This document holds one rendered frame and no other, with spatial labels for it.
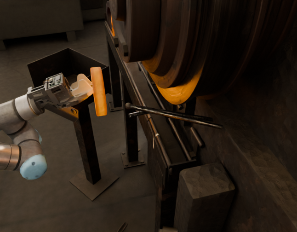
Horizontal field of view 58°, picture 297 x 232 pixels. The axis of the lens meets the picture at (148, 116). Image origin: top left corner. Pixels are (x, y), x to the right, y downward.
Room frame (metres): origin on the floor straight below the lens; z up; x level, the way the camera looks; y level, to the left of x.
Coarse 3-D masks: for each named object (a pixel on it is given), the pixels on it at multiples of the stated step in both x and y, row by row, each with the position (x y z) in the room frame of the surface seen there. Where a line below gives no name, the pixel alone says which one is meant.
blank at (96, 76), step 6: (96, 72) 0.71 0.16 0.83; (96, 78) 0.68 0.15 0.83; (102, 78) 0.69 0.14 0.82; (96, 84) 0.67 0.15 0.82; (102, 84) 0.67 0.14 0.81; (96, 90) 0.65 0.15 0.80; (102, 90) 0.66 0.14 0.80; (96, 96) 0.64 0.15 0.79; (102, 96) 0.65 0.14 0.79; (96, 102) 0.64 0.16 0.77; (102, 102) 0.64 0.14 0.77; (96, 108) 0.64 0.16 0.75; (102, 108) 0.64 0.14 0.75; (102, 114) 0.65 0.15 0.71
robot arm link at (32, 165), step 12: (0, 144) 0.52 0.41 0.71; (12, 144) 0.55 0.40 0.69; (24, 144) 0.57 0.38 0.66; (36, 144) 0.59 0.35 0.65; (0, 156) 0.49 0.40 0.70; (12, 156) 0.50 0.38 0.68; (24, 156) 0.52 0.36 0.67; (36, 156) 0.53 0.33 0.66; (0, 168) 0.48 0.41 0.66; (12, 168) 0.49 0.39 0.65; (24, 168) 0.49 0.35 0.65; (36, 168) 0.50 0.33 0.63
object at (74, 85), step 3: (78, 75) 0.72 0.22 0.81; (81, 75) 0.72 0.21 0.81; (84, 75) 0.72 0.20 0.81; (78, 78) 0.72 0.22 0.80; (81, 78) 0.72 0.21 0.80; (84, 78) 0.72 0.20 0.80; (87, 78) 0.73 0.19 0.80; (87, 81) 0.72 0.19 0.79; (90, 81) 0.73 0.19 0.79; (72, 84) 0.71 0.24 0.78; (75, 84) 0.72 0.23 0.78; (90, 84) 0.72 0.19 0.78; (72, 87) 0.71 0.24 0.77; (75, 87) 0.72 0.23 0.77
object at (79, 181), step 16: (32, 64) 0.97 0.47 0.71; (48, 64) 1.03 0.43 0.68; (64, 64) 1.08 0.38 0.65; (80, 64) 1.06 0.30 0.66; (96, 64) 0.99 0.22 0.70; (32, 80) 0.96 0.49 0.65; (80, 112) 0.91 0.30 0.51; (80, 128) 0.90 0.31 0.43; (80, 144) 0.92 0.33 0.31; (96, 160) 0.93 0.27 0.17; (80, 176) 0.95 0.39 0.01; (96, 176) 0.92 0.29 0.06; (112, 176) 0.95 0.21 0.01; (96, 192) 0.85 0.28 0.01
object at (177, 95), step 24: (216, 0) 0.33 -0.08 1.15; (240, 0) 0.35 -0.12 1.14; (216, 24) 0.33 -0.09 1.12; (240, 24) 0.35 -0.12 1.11; (216, 48) 0.35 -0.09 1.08; (240, 48) 0.36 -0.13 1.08; (192, 72) 0.37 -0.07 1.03; (216, 72) 0.36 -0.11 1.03; (168, 96) 0.47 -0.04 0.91; (192, 96) 0.37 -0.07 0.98
